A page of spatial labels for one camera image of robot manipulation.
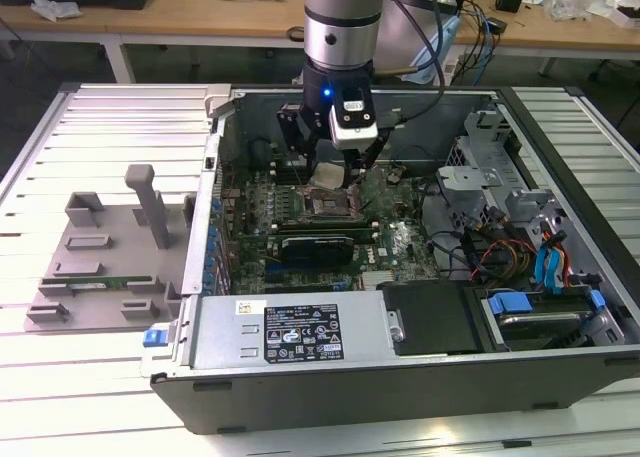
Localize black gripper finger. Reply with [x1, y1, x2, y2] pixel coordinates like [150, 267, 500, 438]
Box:
[343, 123, 393, 188]
[276, 103, 322, 179]

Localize silver CPU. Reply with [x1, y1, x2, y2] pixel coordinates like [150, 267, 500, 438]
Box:
[308, 161, 347, 189]

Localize metal socket cover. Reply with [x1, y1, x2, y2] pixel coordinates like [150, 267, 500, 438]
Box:
[349, 176, 384, 216]

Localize CPU socket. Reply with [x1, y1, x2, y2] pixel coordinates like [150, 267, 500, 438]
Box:
[294, 185, 366, 219]

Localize grey case latch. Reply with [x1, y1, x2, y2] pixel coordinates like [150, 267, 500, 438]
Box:
[203, 83, 236, 123]

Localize green motherboard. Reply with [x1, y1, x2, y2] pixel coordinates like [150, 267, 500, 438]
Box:
[217, 159, 444, 296]

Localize black graphics card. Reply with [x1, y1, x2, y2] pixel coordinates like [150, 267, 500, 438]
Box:
[277, 234, 354, 267]

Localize small silver heatsink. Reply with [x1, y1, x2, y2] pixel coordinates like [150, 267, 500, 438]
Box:
[362, 270, 397, 291]

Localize silver drive cage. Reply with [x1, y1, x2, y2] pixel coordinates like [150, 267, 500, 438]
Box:
[434, 109, 566, 228]

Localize wooden desk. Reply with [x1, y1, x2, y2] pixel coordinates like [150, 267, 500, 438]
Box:
[452, 0, 640, 78]
[0, 0, 311, 84]

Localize black plastic shroud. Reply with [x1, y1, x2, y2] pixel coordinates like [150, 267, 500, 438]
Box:
[375, 280, 484, 357]

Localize black power supply label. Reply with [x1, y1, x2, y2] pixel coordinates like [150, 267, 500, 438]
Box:
[263, 304, 344, 364]

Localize silver power supply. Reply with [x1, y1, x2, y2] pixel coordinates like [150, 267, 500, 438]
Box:
[172, 292, 407, 371]

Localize grey parts rack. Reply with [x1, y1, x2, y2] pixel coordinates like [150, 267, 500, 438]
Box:
[23, 163, 200, 336]

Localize green RAM stick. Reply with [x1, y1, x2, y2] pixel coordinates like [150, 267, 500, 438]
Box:
[42, 274, 154, 291]

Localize black and silver PC case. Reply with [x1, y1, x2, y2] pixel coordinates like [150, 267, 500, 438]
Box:
[142, 84, 640, 436]

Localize crumpled clear plastic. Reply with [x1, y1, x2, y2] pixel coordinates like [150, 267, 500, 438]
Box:
[29, 0, 82, 23]

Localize clear plastic bags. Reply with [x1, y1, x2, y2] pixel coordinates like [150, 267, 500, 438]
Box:
[547, 0, 614, 23]

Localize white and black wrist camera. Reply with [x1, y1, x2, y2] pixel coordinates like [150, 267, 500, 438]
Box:
[327, 98, 380, 152]

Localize black camera cable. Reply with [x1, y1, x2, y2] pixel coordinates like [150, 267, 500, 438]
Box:
[379, 0, 449, 129]

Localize yellow black power wires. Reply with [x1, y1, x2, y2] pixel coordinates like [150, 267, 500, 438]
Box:
[469, 236, 539, 281]

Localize blue data wire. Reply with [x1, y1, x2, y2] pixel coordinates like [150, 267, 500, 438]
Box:
[533, 229, 569, 296]

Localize orange wire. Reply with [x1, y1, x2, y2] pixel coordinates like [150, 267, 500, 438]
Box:
[558, 234, 576, 288]

